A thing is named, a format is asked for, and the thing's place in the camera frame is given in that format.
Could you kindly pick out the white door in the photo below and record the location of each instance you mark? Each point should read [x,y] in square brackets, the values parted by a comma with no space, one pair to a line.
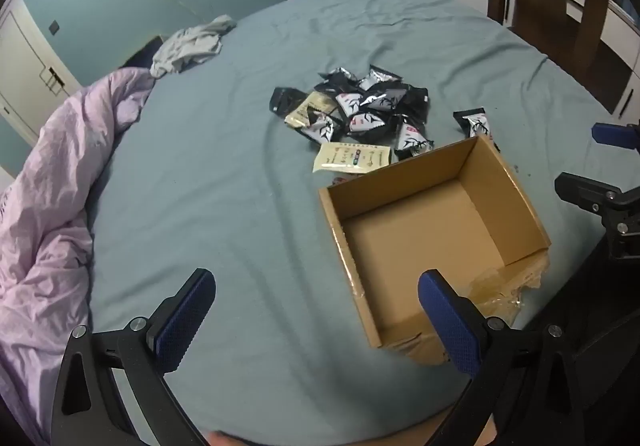
[25,60]

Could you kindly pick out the pile of black snack packets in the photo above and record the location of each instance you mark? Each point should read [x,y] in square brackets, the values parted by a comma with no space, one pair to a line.
[375,105]

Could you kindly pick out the dark bedside furniture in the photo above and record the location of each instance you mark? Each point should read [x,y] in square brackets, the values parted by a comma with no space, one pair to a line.
[142,54]

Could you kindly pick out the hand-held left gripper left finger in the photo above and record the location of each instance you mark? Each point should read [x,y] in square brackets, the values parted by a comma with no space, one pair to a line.
[185,321]

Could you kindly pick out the grey light switch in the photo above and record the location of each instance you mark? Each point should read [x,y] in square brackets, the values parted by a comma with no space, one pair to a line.
[55,27]

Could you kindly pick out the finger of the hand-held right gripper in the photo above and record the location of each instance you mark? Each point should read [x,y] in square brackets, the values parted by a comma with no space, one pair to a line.
[615,134]
[585,191]

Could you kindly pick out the brown cardboard box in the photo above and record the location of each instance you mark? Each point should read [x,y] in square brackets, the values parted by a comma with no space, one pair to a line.
[425,226]

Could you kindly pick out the beige snack packet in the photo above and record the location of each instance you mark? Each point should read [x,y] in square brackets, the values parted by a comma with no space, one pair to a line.
[306,111]
[350,158]

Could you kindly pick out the purple blanket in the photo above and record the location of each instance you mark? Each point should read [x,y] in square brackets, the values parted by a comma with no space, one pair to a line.
[50,226]

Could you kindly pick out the black white snack packet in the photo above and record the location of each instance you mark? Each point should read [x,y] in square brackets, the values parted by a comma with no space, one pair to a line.
[477,124]

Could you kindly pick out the brown wooden chair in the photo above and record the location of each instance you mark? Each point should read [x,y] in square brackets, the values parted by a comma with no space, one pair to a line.
[595,10]

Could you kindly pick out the grey crumpled cloth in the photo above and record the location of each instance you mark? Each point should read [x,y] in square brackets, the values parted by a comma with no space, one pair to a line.
[192,43]

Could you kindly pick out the plain black snack packet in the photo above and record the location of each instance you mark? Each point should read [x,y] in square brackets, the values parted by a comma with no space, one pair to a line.
[282,98]

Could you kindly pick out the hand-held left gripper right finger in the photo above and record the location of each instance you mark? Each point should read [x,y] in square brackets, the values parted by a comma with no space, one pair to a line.
[450,326]

